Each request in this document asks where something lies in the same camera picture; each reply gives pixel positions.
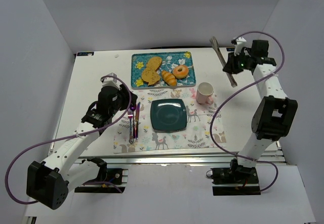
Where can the brown bread slice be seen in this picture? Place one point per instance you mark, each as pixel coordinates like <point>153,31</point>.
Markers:
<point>150,76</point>
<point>154,63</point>

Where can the pink ceramic mug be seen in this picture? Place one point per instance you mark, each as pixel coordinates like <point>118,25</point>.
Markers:
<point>204,93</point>

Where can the orange striped croissant roll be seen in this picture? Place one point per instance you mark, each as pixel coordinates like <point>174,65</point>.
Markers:
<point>169,78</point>

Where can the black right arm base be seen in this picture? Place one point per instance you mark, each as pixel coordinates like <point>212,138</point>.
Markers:
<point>229,182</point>

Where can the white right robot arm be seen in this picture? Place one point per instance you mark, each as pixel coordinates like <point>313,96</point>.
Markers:
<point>275,113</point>

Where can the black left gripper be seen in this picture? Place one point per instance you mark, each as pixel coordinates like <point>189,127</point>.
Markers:
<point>132,99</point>

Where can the iridescent table knife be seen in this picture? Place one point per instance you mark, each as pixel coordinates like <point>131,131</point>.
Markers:
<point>137,115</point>

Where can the dark teal square plate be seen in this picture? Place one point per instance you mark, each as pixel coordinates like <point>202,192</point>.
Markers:
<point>168,115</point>

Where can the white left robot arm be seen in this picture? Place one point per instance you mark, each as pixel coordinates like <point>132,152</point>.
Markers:
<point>50,181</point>

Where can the teal floral tray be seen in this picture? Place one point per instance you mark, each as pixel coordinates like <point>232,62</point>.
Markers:
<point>169,61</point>

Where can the animal print placemat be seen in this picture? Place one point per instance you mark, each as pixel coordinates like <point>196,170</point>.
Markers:
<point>196,134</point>

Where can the purple iridescent spoon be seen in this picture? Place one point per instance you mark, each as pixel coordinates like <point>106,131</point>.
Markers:
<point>136,123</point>

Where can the purple iridescent fork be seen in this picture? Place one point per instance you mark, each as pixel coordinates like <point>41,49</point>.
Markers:
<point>130,117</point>

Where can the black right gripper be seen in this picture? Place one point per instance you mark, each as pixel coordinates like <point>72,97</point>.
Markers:
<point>230,65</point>

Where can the silver metal tongs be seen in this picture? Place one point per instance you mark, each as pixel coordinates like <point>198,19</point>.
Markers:
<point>215,46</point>

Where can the orange sugared bagel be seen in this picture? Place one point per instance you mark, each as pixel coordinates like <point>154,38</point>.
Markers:
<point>181,71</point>

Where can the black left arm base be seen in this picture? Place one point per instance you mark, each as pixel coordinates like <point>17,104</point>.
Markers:
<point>108,180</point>

